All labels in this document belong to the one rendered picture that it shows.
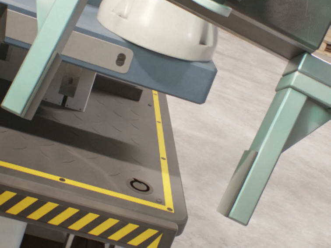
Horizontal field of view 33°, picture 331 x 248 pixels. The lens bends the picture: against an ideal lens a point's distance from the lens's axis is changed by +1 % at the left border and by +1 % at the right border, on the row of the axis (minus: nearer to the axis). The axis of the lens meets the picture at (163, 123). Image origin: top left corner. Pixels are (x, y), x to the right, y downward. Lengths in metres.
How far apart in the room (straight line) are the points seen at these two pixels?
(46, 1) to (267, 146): 0.15
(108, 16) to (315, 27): 0.53
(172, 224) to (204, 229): 0.70
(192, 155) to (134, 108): 0.76
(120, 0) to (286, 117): 0.53
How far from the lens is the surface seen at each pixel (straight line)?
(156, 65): 0.80
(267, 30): 0.32
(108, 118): 1.05
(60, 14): 0.31
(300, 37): 0.31
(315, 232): 1.75
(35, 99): 0.31
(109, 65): 0.80
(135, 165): 0.91
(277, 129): 0.32
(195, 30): 0.80
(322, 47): 5.28
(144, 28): 0.78
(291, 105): 0.32
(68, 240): 0.92
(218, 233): 1.50
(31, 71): 0.31
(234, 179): 0.33
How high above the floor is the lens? 0.70
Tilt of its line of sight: 20 degrees down
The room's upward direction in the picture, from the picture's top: 21 degrees clockwise
